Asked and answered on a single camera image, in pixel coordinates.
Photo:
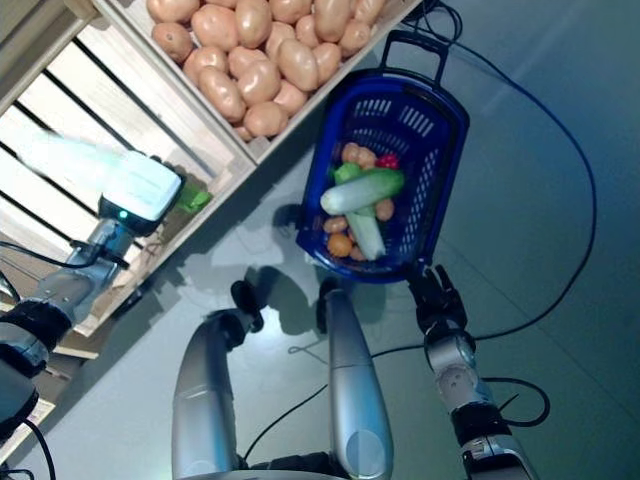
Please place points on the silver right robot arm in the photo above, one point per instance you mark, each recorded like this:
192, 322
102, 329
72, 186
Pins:
455, 380

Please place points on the silver right robot leg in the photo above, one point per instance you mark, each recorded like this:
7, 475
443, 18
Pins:
355, 390

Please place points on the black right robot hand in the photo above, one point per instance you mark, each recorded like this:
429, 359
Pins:
440, 300

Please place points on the tan knobbly root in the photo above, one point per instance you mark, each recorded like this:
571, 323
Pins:
352, 152

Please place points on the small red vegetable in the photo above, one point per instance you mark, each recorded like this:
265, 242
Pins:
387, 161

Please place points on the tan potato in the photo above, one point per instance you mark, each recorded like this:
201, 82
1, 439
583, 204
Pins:
370, 7
222, 92
215, 25
265, 120
290, 97
297, 65
327, 60
245, 57
306, 30
355, 37
172, 7
280, 39
332, 17
171, 40
290, 7
257, 82
205, 60
252, 22

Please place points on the wooden slatted crate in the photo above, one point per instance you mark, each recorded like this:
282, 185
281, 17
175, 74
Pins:
320, 94
125, 100

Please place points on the small green pepper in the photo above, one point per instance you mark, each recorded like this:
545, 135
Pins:
345, 172

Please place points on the blue plastic shopping basket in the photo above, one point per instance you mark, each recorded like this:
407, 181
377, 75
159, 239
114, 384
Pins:
440, 165

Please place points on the round orange vegetable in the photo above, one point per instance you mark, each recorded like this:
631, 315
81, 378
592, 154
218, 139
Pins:
340, 245

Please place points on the white dark-green long vegetable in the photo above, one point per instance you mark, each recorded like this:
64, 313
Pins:
360, 192

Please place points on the grey robot waist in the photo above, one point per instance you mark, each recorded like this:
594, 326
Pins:
280, 472

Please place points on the pale green long vegetable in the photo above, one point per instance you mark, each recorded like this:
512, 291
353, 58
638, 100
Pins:
367, 237

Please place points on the silver left robot leg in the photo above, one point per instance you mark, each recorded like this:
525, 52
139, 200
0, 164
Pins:
205, 400

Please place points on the silver robot leg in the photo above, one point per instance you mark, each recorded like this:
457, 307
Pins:
205, 400
355, 390

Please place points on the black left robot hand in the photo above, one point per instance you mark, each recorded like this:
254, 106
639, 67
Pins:
145, 185

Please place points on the wooden display rack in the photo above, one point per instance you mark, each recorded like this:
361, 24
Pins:
82, 350

